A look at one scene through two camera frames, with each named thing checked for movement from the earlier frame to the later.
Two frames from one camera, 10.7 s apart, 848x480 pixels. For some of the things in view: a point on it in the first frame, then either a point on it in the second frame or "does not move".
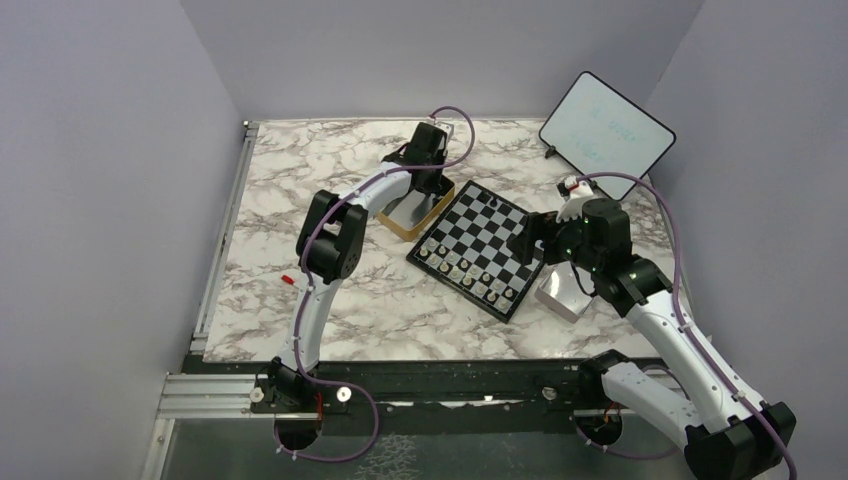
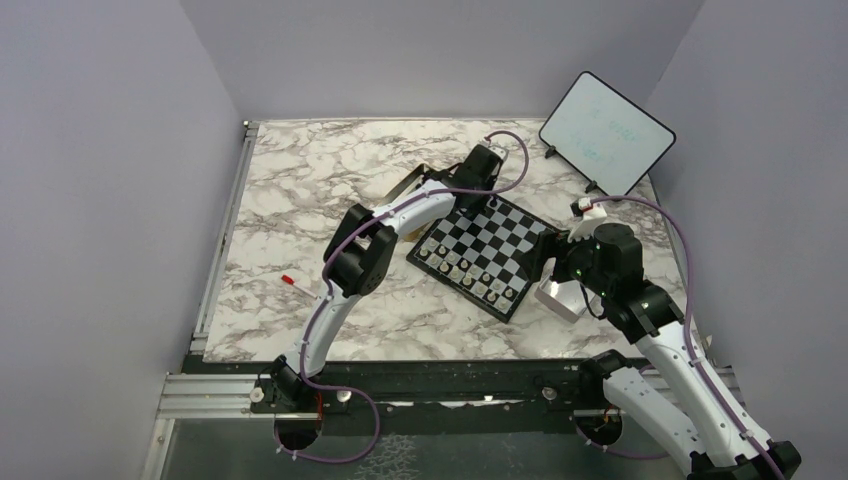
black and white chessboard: [468, 247] does not move
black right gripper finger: [523, 245] to [546, 246]
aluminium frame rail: [250, 131] does not move
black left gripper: [432, 183] to [476, 206]
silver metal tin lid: [566, 291] does not move
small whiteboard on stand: [602, 129] does not move
